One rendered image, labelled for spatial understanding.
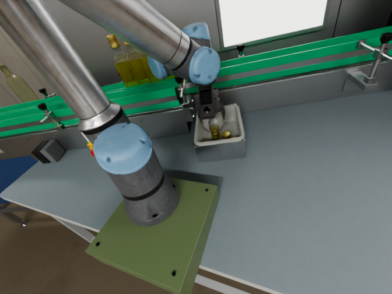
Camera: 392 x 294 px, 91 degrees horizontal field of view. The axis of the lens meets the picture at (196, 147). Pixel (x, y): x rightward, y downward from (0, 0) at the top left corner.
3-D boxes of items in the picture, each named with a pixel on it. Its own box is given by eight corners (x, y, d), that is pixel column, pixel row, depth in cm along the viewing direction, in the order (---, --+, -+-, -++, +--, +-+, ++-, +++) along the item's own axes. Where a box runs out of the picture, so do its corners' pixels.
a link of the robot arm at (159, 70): (158, 54, 44) (196, 37, 47) (141, 51, 52) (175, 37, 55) (170, 86, 49) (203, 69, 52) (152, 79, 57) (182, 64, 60)
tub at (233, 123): (240, 120, 84) (238, 102, 78) (247, 157, 67) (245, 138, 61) (200, 126, 87) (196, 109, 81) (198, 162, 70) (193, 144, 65)
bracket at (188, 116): (196, 108, 87) (192, 95, 82) (195, 121, 80) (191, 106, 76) (188, 109, 88) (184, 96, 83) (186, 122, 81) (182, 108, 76)
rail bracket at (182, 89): (192, 93, 84) (185, 64, 76) (189, 114, 72) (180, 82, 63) (185, 94, 84) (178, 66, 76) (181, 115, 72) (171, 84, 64)
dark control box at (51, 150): (66, 151, 97) (55, 139, 92) (57, 163, 92) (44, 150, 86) (53, 153, 99) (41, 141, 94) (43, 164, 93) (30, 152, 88)
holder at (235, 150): (238, 114, 88) (237, 99, 83) (246, 157, 68) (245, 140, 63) (201, 120, 91) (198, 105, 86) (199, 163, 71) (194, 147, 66)
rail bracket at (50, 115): (67, 126, 89) (46, 101, 80) (58, 137, 84) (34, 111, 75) (60, 128, 90) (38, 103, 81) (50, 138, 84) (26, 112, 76)
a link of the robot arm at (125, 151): (125, 207, 42) (93, 163, 34) (111, 175, 52) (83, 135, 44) (171, 178, 46) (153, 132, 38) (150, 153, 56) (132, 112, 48)
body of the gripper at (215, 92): (220, 100, 74) (215, 70, 66) (221, 112, 67) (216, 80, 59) (200, 104, 75) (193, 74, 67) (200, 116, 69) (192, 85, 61)
